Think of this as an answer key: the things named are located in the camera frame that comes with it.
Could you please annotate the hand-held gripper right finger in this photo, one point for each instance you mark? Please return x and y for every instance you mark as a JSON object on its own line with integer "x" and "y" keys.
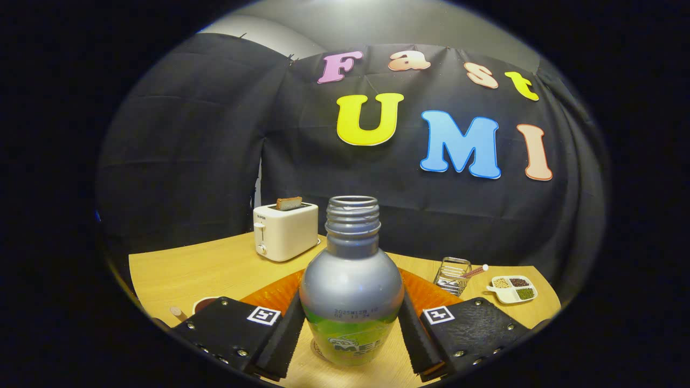
{"x": 412, "y": 345}

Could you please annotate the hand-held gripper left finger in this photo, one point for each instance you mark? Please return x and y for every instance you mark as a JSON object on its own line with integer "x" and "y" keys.
{"x": 280, "y": 345}

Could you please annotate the silver green juice bottle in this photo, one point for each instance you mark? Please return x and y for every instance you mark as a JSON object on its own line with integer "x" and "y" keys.
{"x": 350, "y": 280}

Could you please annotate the wooden table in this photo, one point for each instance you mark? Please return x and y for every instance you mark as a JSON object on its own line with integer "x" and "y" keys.
{"x": 215, "y": 269}

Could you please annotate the white divided bean dish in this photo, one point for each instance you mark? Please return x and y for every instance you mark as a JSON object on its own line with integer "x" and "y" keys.
{"x": 506, "y": 295}

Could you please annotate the cream toaster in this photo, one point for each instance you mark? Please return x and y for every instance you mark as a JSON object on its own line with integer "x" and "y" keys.
{"x": 285, "y": 234}

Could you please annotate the brown bread slice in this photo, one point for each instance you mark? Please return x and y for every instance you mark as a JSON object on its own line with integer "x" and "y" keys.
{"x": 289, "y": 203}

